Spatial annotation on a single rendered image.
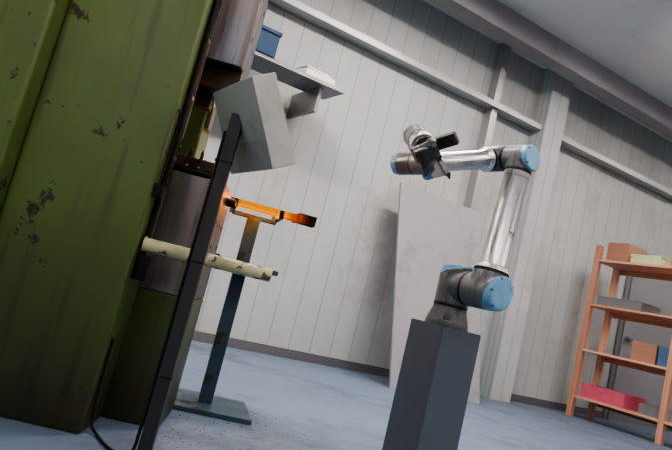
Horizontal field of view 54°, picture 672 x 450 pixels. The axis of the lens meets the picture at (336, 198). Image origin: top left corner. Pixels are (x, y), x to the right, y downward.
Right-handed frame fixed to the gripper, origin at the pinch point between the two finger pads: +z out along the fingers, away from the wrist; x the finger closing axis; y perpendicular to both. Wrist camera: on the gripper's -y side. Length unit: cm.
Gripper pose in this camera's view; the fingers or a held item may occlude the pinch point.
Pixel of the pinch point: (443, 159)
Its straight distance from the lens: 223.7
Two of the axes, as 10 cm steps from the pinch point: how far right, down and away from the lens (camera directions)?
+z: 1.2, 3.6, -9.3
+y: -8.9, 4.4, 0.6
